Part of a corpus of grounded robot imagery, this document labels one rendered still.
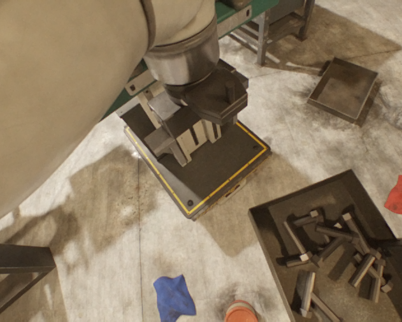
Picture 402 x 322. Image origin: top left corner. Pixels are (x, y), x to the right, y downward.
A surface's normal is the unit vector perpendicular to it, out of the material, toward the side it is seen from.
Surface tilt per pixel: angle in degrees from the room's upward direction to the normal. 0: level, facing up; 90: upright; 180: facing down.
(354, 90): 0
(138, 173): 0
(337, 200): 0
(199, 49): 90
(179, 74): 90
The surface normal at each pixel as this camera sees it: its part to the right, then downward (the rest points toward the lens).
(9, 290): -0.18, -0.44
